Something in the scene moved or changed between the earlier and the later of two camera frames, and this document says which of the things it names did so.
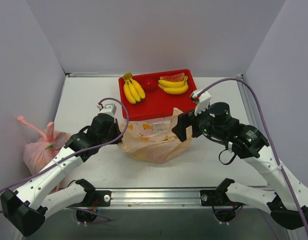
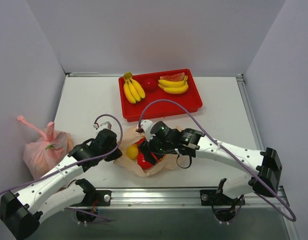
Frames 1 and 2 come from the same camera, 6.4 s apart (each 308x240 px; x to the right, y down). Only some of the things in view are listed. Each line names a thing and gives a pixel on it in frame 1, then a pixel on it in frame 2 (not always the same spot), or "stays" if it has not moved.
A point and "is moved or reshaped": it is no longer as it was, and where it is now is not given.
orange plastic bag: [154, 141] is moved or reshaped
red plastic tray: [158, 103] stays
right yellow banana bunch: [174, 87] stays
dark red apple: [150, 85] stays
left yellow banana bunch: [132, 90] stays
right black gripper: [188, 124] to [148, 151]
